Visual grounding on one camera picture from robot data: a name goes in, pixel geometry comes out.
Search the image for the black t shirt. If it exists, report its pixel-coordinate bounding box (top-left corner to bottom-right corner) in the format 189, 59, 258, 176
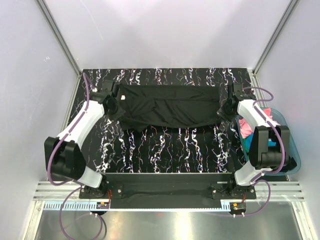
286, 156, 297, 171
117, 84, 220, 132

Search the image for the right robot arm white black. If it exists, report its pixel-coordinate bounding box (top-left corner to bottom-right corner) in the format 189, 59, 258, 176
217, 83, 291, 197

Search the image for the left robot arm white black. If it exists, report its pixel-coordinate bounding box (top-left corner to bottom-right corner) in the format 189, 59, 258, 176
44, 80, 124, 193

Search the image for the pink t shirt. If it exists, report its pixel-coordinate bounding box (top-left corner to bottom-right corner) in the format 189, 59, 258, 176
238, 108, 280, 139

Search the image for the blue t shirt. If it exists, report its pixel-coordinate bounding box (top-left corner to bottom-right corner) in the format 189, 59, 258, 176
244, 134, 276, 153

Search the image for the teal plastic laundry basket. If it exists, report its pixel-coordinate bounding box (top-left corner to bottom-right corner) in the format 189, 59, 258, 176
239, 108, 301, 176

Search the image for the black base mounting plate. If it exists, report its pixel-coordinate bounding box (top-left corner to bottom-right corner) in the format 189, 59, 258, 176
79, 173, 257, 211

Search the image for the black t shirt in basket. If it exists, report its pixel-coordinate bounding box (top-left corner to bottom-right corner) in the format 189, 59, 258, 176
286, 156, 297, 171

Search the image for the aluminium rail profile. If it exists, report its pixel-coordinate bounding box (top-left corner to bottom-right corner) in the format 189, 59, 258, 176
33, 182, 305, 201

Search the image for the right aluminium frame post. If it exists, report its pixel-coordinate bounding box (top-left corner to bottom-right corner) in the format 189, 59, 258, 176
252, 0, 300, 76

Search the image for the aluminium frame post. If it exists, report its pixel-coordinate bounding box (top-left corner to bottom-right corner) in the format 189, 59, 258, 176
35, 0, 82, 77
252, 0, 300, 76

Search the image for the left aluminium frame post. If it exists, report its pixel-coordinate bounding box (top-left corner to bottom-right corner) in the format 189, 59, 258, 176
35, 0, 82, 77

